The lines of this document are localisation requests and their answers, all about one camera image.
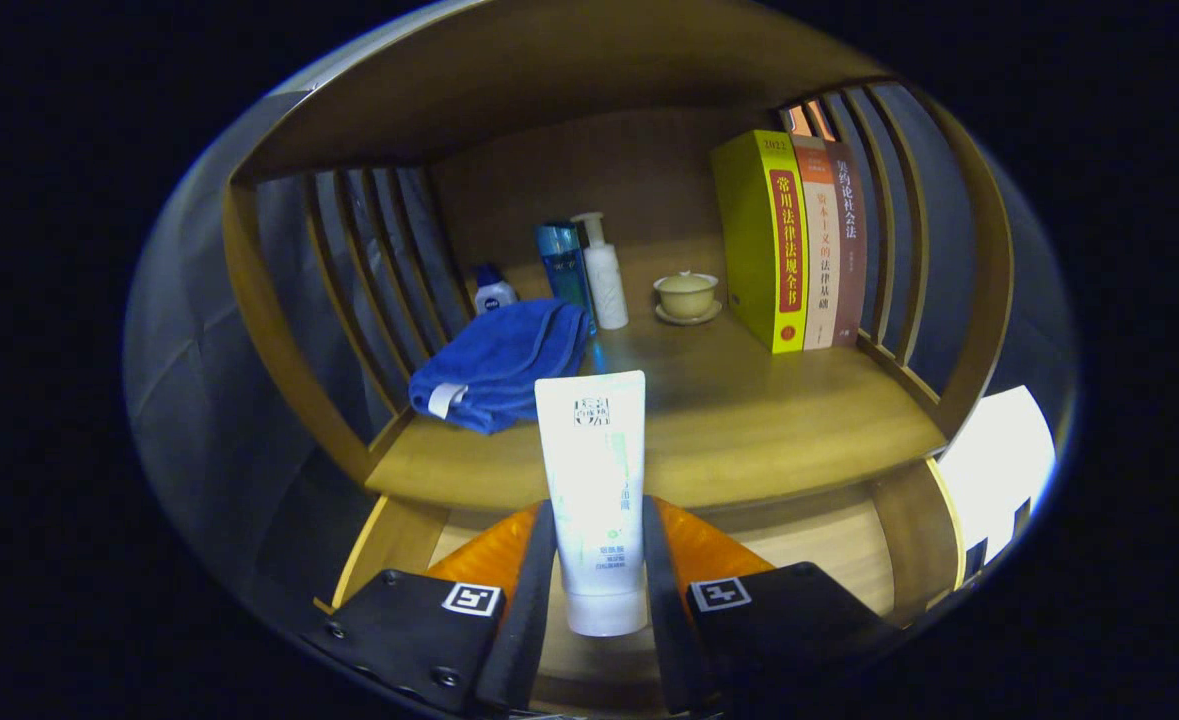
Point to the brown book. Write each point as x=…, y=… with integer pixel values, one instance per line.
x=852, y=270

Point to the white plastic box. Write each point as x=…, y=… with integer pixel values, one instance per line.
x=999, y=460

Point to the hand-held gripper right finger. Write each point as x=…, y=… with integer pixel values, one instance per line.
x=664, y=620

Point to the white cream tube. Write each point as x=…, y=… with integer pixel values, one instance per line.
x=594, y=480

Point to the blue folded towel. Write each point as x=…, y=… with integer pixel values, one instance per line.
x=499, y=360

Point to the blue translucent bottle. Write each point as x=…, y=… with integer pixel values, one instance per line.
x=561, y=265

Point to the wooden cabinet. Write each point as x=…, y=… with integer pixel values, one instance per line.
x=549, y=70

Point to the wooden drawer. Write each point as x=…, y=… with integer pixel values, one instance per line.
x=829, y=540

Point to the beige saucer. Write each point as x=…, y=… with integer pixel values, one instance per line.
x=689, y=321

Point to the white pump bottle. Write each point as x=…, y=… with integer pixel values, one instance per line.
x=606, y=285

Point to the black backdrop cloth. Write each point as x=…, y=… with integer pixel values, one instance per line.
x=199, y=380

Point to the small white blue-capped bottle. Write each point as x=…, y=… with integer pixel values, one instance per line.
x=494, y=293

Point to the orange and white book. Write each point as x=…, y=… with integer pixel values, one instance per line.
x=821, y=250

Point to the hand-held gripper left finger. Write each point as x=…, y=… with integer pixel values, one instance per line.
x=529, y=620

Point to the wooden countertop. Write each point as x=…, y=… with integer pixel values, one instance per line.
x=749, y=420

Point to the beige lidded teacup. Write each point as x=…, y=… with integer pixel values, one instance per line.
x=687, y=293

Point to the thick yellow book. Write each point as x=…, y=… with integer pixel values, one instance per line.
x=754, y=240

